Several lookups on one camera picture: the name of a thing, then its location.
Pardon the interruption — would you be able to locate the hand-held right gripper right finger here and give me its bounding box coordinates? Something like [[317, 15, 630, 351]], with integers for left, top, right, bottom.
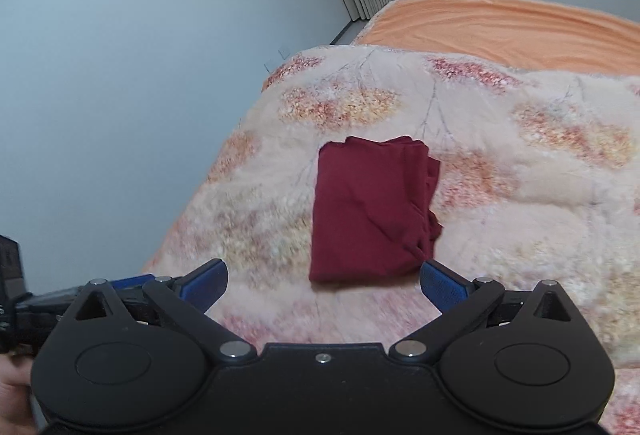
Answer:
[[389, 260, 573, 363]]

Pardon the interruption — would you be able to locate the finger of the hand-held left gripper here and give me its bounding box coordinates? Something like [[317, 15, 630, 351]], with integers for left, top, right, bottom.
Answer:
[[14, 273, 157, 323]]

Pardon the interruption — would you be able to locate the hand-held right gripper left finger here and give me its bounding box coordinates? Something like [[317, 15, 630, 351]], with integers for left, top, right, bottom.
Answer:
[[75, 258, 257, 362]]

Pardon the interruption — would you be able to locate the maroon long-sleeve sweater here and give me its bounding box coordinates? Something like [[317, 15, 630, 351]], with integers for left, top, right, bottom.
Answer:
[[308, 136, 445, 286]]

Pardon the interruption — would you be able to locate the person's left hand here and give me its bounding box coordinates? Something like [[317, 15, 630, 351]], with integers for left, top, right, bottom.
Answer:
[[0, 351, 37, 416]]

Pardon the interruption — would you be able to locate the floral quilted blanket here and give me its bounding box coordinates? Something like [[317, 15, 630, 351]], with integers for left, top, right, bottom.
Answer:
[[142, 44, 640, 435]]

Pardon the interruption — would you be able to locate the orange bed sheet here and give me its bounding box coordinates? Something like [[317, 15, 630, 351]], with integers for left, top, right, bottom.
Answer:
[[351, 0, 640, 76]]

